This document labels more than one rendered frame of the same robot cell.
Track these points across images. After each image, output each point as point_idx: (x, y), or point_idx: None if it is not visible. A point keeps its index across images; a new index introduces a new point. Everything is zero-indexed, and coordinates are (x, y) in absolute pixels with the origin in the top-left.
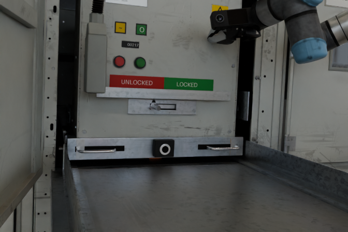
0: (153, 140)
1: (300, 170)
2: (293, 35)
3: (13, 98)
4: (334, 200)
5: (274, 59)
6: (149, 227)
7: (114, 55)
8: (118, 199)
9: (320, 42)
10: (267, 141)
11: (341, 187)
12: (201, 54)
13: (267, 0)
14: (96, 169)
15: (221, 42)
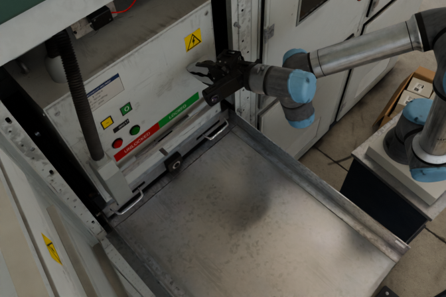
0: (164, 162)
1: (287, 159)
2: (289, 116)
3: (95, 277)
4: (314, 188)
5: (249, 49)
6: (231, 295)
7: (111, 142)
8: (190, 264)
9: (311, 117)
10: (247, 103)
11: (319, 184)
12: (184, 83)
13: (263, 88)
14: (135, 212)
15: (208, 85)
